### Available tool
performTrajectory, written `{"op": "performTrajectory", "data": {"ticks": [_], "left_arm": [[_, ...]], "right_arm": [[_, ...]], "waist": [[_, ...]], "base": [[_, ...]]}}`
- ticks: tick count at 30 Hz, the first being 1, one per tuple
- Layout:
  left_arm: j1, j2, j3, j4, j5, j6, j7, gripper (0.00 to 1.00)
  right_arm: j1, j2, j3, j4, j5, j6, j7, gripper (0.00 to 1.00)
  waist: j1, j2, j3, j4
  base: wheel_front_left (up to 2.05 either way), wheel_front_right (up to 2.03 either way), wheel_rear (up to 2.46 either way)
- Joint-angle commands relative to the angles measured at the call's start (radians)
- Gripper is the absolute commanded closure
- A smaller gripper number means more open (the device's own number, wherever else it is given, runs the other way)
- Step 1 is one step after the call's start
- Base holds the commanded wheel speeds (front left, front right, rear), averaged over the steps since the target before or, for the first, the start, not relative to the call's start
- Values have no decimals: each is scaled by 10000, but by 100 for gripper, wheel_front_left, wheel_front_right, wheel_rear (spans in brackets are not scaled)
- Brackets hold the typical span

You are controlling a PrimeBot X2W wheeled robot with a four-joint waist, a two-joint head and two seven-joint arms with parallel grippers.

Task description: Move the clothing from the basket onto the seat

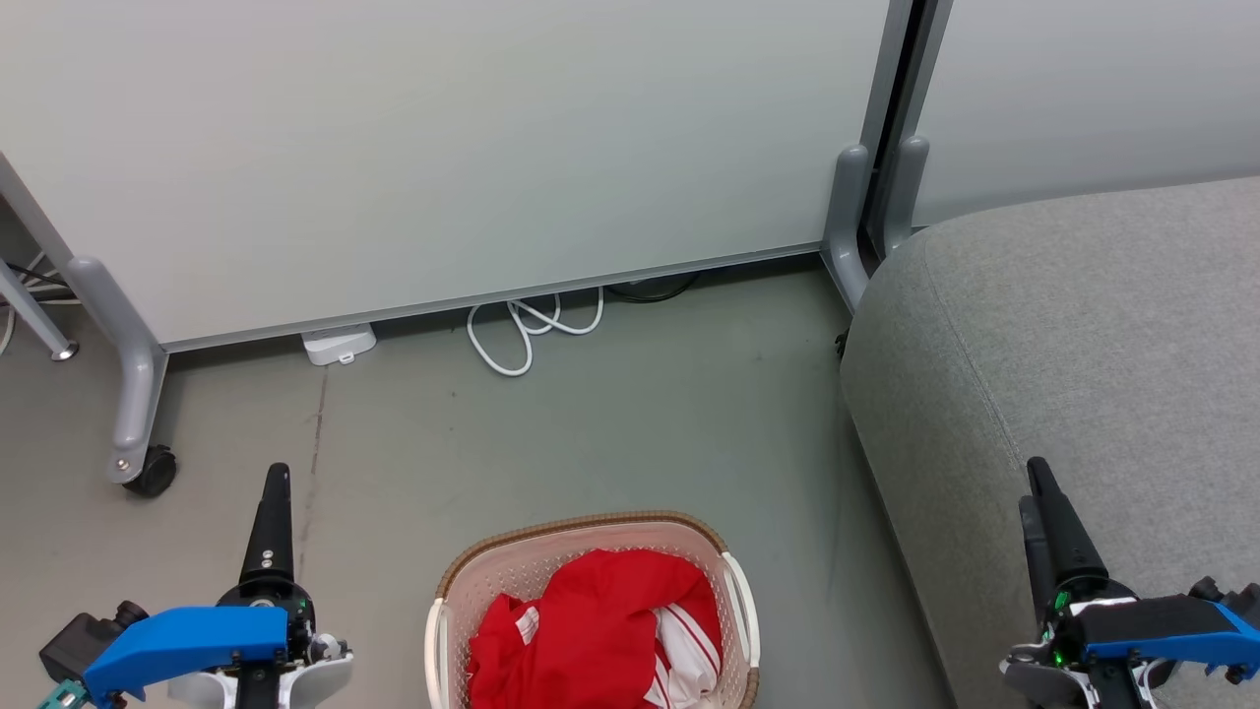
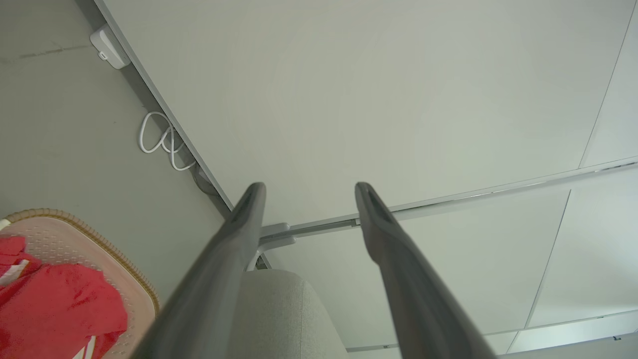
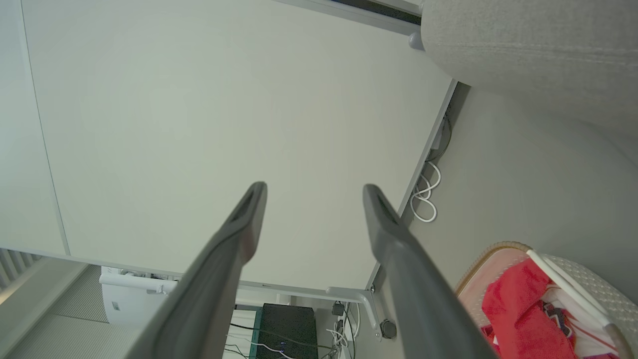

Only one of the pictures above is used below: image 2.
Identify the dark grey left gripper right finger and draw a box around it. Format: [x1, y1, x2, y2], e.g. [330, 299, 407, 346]
[354, 181, 499, 359]

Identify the grey metal partition rail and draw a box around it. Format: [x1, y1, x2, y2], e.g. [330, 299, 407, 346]
[289, 156, 638, 235]
[346, 308, 638, 353]

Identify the white cable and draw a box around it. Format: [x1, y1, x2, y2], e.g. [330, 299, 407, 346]
[139, 111, 197, 172]

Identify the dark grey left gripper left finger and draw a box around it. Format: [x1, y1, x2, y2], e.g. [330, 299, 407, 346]
[131, 182, 267, 359]

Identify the white wall box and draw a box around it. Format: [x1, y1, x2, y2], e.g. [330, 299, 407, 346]
[90, 23, 131, 70]

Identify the grey metal rail bracket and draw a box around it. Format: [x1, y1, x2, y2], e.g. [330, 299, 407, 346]
[247, 222, 298, 271]

